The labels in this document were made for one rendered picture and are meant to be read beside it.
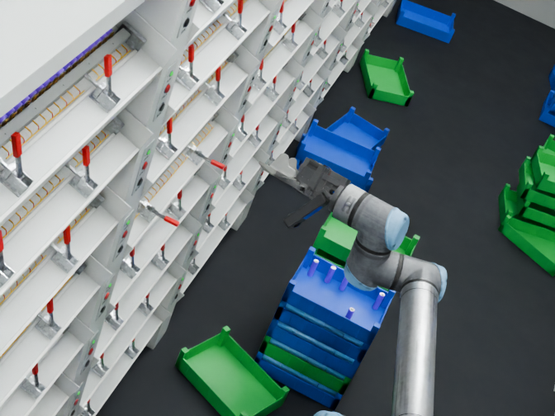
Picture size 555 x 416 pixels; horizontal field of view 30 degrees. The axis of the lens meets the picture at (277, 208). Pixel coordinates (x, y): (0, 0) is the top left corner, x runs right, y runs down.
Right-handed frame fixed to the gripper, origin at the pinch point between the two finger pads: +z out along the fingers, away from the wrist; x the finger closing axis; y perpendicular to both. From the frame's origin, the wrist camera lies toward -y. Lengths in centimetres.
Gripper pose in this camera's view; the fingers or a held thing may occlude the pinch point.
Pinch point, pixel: (266, 168)
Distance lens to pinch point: 250.2
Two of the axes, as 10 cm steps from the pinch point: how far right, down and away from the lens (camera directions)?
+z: -8.3, -4.7, 3.0
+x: -2.9, -0.9, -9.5
